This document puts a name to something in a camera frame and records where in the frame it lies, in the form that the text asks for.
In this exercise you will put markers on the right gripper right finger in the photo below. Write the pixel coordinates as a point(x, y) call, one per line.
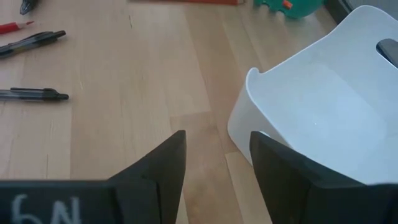
point(298, 199)

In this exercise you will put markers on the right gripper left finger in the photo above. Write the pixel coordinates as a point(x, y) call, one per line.
point(149, 193)

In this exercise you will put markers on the white plastic bin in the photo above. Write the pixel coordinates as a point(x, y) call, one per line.
point(326, 102)

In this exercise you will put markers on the black click pen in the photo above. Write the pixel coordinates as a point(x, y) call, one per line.
point(28, 5)
point(34, 95)
point(31, 43)

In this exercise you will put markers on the teal basket with orange rim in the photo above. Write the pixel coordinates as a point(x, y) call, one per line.
point(298, 9)

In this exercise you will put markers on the red pencil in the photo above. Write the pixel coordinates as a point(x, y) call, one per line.
point(12, 28)
point(202, 1)

